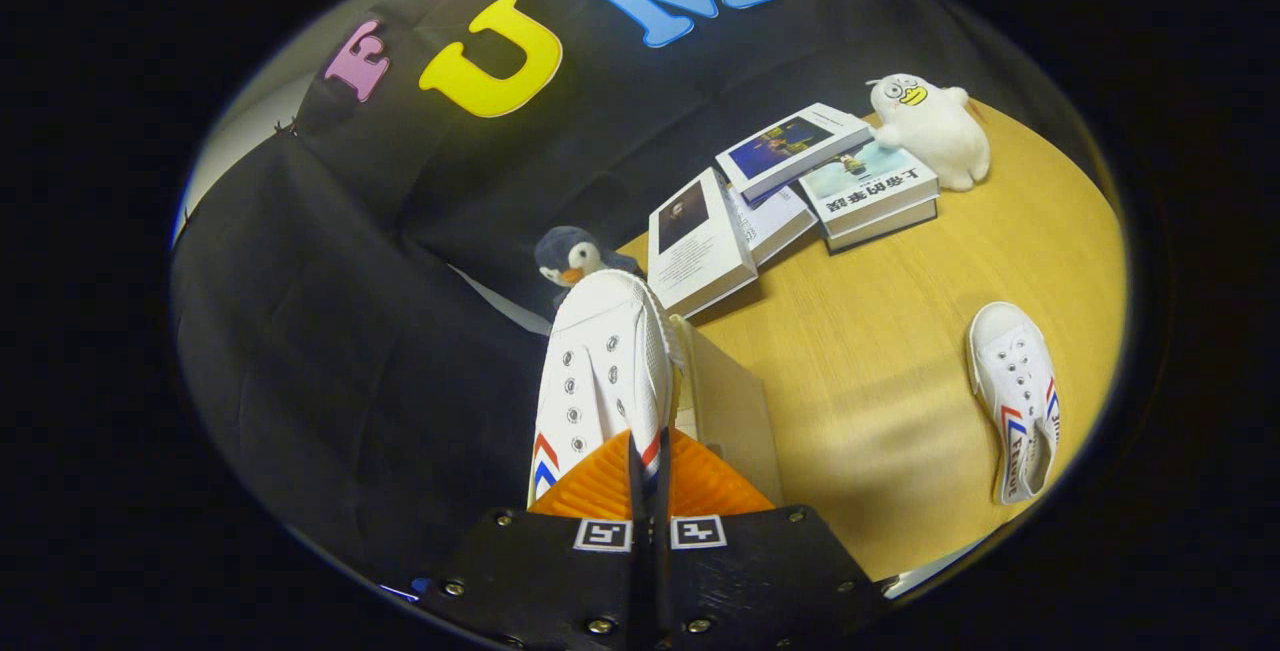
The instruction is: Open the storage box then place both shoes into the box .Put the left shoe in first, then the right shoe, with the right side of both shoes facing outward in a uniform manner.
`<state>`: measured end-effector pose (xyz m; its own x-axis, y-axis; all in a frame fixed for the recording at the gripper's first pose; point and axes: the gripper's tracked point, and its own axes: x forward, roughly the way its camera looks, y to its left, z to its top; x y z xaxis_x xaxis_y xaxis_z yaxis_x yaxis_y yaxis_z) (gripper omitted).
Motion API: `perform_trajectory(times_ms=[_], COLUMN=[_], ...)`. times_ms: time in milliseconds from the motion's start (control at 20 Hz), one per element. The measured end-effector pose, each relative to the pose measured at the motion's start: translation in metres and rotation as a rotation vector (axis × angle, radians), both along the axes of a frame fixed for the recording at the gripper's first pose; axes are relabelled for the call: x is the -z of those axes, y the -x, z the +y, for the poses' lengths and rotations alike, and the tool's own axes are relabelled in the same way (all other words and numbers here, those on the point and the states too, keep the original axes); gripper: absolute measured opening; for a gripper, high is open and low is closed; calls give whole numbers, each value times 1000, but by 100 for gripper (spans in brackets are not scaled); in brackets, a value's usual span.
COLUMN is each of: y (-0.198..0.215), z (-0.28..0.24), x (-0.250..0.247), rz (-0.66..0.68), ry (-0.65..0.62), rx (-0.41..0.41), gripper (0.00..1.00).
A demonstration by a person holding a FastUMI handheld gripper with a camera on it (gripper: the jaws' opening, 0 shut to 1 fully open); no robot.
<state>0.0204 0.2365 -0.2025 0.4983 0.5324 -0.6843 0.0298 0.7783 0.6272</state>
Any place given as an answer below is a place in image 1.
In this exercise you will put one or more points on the grey penguin plush toy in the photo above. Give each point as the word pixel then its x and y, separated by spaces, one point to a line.
pixel 575 256

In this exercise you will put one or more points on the white canvas shoe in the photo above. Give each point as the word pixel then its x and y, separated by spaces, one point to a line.
pixel 605 381
pixel 1015 391

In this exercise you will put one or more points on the beige fabric storage box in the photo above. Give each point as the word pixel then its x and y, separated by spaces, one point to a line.
pixel 725 411

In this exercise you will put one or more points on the book with blue picture cover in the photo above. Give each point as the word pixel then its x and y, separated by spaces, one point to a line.
pixel 790 146

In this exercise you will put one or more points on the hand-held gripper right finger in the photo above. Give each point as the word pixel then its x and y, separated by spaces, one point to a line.
pixel 750 571

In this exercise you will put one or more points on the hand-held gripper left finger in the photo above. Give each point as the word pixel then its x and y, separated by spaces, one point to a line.
pixel 560 571

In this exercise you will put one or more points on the lit screen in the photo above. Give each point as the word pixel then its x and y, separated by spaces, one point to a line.
pixel 410 588

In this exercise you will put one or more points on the black backdrop cloth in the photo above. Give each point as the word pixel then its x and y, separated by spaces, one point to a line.
pixel 350 331

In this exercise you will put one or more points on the book with dark portrait cover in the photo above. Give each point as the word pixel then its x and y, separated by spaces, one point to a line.
pixel 695 251

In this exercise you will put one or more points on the book with teal cover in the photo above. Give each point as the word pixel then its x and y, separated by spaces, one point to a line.
pixel 865 186

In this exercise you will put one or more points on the white book under teal book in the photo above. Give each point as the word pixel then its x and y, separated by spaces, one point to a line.
pixel 885 231

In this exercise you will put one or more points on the white duck plush toy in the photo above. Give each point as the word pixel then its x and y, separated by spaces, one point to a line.
pixel 935 131

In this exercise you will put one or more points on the white book with text cover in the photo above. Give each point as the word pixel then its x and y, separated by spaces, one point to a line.
pixel 775 221

